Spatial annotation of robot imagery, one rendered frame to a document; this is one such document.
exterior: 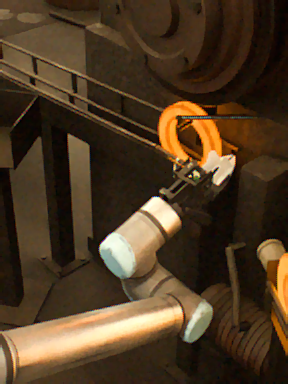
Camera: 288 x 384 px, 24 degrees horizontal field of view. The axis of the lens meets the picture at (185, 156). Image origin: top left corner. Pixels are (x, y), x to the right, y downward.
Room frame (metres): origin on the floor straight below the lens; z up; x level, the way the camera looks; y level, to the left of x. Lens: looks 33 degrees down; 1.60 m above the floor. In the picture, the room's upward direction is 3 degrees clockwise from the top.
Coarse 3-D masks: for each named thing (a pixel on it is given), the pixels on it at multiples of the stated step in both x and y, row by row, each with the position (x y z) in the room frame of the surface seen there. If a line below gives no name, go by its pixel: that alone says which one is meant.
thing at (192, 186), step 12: (192, 168) 1.19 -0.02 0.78; (180, 180) 1.17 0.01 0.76; (192, 180) 1.17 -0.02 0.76; (204, 180) 1.18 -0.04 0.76; (168, 192) 1.13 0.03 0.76; (180, 192) 1.13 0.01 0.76; (192, 192) 1.16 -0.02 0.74; (204, 192) 1.18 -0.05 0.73; (180, 204) 1.14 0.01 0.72; (192, 204) 1.16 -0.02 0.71; (204, 204) 1.16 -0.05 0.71; (180, 216) 1.11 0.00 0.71
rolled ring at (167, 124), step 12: (168, 108) 1.38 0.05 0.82; (180, 108) 1.36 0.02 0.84; (192, 108) 1.35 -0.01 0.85; (168, 120) 1.38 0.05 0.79; (192, 120) 1.33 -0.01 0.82; (204, 120) 1.32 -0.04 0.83; (168, 132) 1.39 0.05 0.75; (204, 132) 1.30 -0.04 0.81; (216, 132) 1.31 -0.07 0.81; (168, 144) 1.38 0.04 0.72; (204, 144) 1.30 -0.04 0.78; (216, 144) 1.29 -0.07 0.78; (180, 156) 1.37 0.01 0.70; (204, 156) 1.30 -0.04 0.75
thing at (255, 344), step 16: (208, 288) 1.10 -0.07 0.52; (224, 288) 1.09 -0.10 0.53; (224, 304) 1.04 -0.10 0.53; (256, 304) 1.05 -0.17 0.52; (224, 320) 1.01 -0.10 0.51; (256, 320) 1.00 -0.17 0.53; (208, 336) 1.01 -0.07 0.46; (224, 336) 0.98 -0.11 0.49; (240, 336) 0.97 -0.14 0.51; (256, 336) 0.96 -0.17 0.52; (208, 352) 1.02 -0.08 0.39; (224, 352) 1.01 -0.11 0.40; (240, 352) 0.95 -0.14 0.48; (256, 352) 0.93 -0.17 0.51; (208, 368) 1.02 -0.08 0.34; (224, 368) 0.99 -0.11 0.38; (240, 368) 1.03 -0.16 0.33; (256, 368) 0.92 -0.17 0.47
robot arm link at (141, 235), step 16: (128, 224) 1.07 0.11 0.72; (144, 224) 1.06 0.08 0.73; (160, 224) 1.07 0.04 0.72; (112, 240) 1.03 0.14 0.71; (128, 240) 1.03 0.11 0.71; (144, 240) 1.04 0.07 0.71; (160, 240) 1.05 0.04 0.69; (112, 256) 1.00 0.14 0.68; (128, 256) 1.00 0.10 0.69; (144, 256) 1.02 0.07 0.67; (128, 272) 0.99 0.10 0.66; (144, 272) 1.03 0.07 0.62
